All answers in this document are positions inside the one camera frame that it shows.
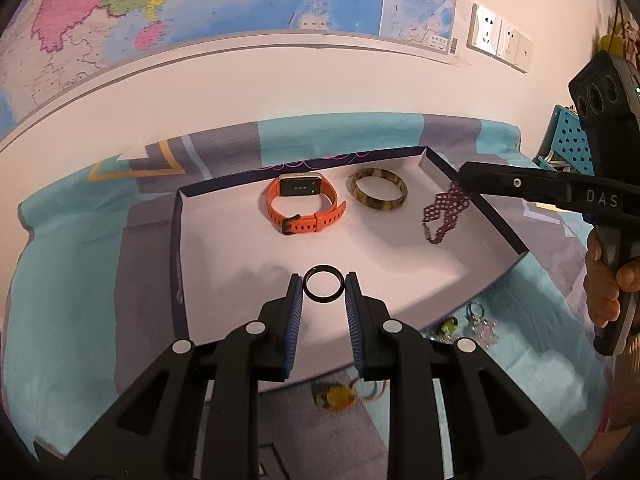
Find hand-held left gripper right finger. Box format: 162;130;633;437
344;271;586;480

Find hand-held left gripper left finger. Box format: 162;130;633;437
32;272;306;480

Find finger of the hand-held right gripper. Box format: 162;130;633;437
457;161;573;206

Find black ring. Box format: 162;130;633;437
304;266;347;305

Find purple beaded bracelet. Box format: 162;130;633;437
422;181;472;247

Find white tray with navy rim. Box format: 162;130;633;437
170;145;530;381

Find green pendant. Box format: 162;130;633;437
432;317;461;341

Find clear crystal bracelet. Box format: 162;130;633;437
457;317;501;348

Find person's right hand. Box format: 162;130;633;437
582;234;640;328

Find blue perforated basket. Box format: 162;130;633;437
532;105;598;176

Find yellow pink hanging ornament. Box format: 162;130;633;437
595;20;640;61

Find yellow amber pendant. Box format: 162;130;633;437
312;380;361;413

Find orange smartwatch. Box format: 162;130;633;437
265;172;347;236

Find tortoiseshell bangle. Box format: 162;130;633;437
347;168;408;211

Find teal grey printed blanket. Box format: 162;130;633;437
10;112;631;480

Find white wall socket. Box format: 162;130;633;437
514;32;535;72
467;3;503;56
497;19;521;63

